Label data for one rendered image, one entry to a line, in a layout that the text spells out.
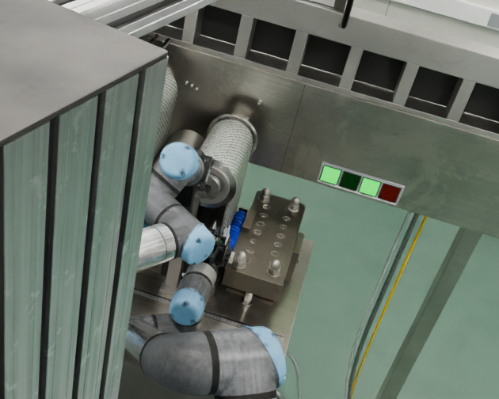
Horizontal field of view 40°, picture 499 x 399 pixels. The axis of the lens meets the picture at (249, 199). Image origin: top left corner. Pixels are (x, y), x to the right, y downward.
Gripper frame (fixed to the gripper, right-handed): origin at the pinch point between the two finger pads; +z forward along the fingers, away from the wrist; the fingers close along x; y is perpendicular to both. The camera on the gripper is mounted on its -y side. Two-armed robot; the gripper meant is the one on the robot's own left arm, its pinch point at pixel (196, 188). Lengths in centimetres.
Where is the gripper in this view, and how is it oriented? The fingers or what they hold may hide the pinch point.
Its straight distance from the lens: 170.8
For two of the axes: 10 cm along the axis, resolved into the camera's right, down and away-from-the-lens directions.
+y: 3.0, -9.5, 0.8
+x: -9.5, -2.9, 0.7
